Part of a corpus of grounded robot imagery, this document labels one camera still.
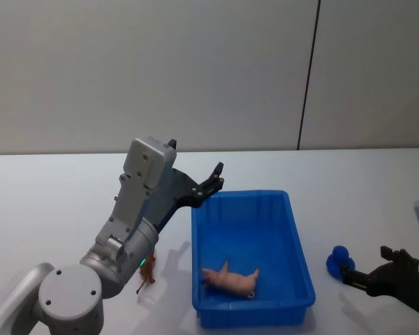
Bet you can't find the brown toy animal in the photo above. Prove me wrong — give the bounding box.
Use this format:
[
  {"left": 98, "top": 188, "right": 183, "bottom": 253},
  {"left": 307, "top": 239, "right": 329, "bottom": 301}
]
[{"left": 135, "top": 252, "right": 159, "bottom": 295}]

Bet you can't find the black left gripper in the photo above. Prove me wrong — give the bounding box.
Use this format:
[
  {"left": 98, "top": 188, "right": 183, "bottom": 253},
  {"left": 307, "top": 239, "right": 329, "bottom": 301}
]
[{"left": 147, "top": 139, "right": 226, "bottom": 235}]

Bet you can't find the blue plastic bin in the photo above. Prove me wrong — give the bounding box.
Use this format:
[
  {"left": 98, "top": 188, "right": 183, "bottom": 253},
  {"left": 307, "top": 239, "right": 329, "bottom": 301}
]
[{"left": 191, "top": 189, "right": 317, "bottom": 329}]

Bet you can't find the blue toy figure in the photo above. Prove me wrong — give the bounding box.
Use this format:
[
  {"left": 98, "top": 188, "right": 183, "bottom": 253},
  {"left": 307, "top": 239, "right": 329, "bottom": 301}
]
[{"left": 325, "top": 245, "right": 357, "bottom": 282}]

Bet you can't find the pink toy pig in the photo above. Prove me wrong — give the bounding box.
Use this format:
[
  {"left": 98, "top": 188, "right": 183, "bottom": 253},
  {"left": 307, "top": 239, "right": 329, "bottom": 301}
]
[{"left": 200, "top": 260, "right": 260, "bottom": 299}]

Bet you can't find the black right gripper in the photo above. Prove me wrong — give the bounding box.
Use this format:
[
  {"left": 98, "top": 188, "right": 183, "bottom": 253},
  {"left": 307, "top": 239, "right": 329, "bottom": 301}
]
[{"left": 339, "top": 245, "right": 419, "bottom": 312}]

